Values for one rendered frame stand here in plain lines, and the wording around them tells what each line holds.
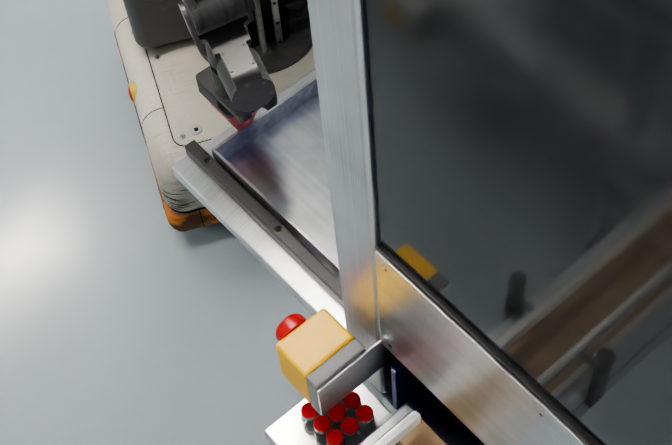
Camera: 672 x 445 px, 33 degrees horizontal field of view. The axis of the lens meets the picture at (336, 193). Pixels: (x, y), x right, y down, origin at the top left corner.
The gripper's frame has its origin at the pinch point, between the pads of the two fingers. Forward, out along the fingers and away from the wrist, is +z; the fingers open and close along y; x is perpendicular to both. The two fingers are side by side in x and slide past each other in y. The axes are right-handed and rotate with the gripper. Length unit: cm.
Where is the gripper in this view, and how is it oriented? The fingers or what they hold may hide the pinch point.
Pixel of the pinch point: (243, 126)
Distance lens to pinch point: 158.4
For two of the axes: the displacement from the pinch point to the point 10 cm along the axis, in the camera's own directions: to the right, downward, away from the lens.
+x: 7.6, -5.5, 3.4
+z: 0.5, 5.8, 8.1
